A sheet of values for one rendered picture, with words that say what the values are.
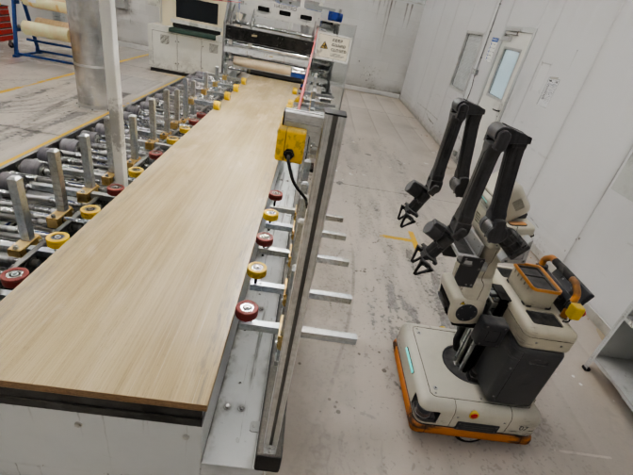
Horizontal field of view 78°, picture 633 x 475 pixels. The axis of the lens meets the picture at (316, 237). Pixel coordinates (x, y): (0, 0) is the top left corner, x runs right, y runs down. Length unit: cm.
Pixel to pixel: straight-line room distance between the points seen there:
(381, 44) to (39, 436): 1173
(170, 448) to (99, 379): 30
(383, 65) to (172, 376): 1161
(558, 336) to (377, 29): 1088
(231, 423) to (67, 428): 47
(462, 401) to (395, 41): 1095
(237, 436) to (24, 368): 64
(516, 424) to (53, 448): 202
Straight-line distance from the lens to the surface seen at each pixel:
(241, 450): 142
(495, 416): 235
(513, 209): 181
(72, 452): 152
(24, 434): 152
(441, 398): 223
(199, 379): 122
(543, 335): 206
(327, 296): 167
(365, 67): 1228
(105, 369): 128
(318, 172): 74
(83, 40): 672
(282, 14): 615
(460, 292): 202
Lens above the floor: 185
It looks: 30 degrees down
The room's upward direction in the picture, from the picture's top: 12 degrees clockwise
